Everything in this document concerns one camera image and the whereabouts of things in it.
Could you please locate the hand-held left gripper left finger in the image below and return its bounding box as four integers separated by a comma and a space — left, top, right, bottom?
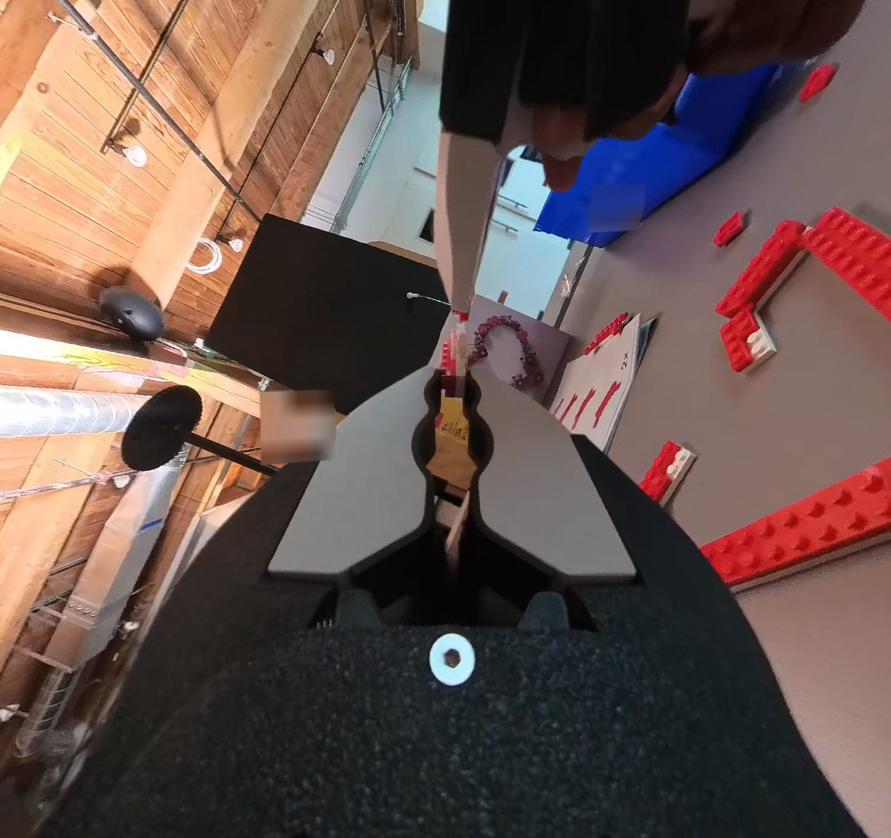
268, 367, 448, 580

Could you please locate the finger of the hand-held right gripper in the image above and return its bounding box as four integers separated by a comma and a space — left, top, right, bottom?
436, 129, 517, 313

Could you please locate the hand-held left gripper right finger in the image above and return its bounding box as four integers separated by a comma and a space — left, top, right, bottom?
461, 372, 639, 580

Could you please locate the red and white brick assembly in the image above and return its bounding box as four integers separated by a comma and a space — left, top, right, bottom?
440, 308, 478, 569

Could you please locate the grey desk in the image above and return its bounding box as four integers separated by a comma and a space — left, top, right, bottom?
543, 38, 891, 838

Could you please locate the person's right hand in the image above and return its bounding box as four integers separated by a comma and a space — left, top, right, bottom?
688, 0, 891, 78

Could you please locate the yellow box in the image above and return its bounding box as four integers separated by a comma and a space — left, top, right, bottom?
434, 397, 471, 469

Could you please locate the white instruction booklet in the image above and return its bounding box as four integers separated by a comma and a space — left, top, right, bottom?
549, 312, 657, 454

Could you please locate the purple board with flower wreath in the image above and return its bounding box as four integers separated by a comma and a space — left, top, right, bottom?
465, 294, 573, 404

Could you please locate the narrow red brick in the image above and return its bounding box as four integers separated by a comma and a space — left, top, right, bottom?
583, 315, 632, 356

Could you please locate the blue plastic bin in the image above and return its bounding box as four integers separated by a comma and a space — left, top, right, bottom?
532, 62, 801, 249

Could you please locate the long red brick plate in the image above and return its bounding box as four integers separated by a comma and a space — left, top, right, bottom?
699, 457, 891, 590

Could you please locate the black dome fixture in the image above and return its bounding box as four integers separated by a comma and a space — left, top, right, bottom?
98, 285, 167, 343

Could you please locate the black wall panel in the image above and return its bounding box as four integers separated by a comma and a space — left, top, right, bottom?
205, 213, 455, 416

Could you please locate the rectangular silver duct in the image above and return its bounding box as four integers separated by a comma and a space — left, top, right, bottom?
40, 448, 193, 669

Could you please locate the white cable coil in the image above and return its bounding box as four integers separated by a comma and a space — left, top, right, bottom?
186, 237, 226, 276

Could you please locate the round silver duct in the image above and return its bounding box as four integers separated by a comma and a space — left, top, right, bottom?
0, 386, 151, 439

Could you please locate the red brick frame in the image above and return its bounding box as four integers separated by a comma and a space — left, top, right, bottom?
716, 207, 891, 374

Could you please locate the black ceiling rail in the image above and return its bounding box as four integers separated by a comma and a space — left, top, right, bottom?
13, 0, 264, 223

